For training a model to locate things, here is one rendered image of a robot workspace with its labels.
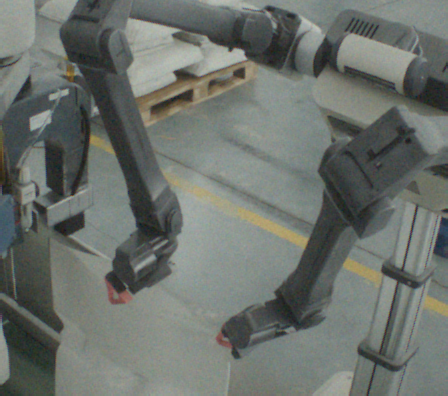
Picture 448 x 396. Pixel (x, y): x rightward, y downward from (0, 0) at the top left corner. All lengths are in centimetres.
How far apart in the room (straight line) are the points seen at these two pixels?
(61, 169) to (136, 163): 47
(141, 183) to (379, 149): 53
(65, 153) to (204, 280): 169
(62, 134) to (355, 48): 69
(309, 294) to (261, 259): 228
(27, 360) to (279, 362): 102
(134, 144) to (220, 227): 241
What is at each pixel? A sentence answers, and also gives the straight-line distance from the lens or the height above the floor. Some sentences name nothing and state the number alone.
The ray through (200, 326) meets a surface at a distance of 151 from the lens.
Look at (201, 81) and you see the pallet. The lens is 485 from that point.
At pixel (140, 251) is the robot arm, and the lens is 141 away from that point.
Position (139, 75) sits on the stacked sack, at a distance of 437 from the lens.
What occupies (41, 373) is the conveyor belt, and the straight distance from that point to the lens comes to 235.
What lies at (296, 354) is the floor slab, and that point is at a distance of 303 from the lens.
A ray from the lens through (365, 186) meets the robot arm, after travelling 95.
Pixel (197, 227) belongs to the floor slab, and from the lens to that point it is 367.
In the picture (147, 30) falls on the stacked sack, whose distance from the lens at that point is 434.
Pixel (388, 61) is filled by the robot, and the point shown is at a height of 156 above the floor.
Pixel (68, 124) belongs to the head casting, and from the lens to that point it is 172.
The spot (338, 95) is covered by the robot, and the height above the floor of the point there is 140.
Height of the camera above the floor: 199
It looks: 29 degrees down
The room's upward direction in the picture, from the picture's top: 5 degrees clockwise
